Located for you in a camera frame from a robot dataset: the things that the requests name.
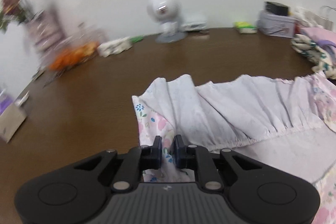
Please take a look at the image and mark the pink knitted vase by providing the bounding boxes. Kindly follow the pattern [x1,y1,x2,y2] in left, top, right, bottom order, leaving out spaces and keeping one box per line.
[25,9,66,54]

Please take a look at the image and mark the white round robot toy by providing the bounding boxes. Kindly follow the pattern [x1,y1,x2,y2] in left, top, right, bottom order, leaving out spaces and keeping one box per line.
[147,0,187,43]

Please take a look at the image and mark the black charger block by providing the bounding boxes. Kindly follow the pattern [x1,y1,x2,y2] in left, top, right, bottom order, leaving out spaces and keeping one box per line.
[264,1,289,16]

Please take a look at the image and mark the dark green tissue box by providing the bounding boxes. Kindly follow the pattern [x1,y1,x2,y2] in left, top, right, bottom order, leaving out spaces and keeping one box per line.
[291,6,325,29]

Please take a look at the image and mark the cream teal floral garment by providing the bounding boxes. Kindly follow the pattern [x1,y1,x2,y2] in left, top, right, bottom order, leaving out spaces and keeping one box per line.
[291,34,335,80]

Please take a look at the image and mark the green white small pack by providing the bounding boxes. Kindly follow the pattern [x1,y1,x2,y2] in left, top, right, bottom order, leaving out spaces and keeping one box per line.
[234,22,257,34]

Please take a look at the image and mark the white small device box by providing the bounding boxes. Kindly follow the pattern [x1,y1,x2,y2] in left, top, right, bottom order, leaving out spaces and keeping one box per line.
[181,16,207,32]

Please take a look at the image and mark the clear box of oranges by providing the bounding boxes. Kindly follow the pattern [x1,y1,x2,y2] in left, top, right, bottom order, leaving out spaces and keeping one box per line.
[46,23,108,72]

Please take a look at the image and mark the pink flower bouquet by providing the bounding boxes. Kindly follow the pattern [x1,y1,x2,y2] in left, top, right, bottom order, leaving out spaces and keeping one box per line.
[1,0,34,33]

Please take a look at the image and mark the white small power strip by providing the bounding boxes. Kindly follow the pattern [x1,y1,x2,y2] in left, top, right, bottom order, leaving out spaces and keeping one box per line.
[97,37,132,57]

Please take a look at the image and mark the white tin box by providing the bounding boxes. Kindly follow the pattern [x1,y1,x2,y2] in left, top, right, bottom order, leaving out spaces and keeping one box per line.
[257,11,296,38]

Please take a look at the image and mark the pink floral garment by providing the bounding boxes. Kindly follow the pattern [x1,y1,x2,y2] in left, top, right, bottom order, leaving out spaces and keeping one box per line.
[132,73,335,223]

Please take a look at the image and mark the pink blue garment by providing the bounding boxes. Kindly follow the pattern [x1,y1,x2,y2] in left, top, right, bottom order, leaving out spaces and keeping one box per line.
[301,27,335,56]

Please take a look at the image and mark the purple tissue box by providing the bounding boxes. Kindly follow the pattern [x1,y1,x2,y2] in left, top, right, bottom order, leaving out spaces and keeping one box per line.
[0,93,27,143]

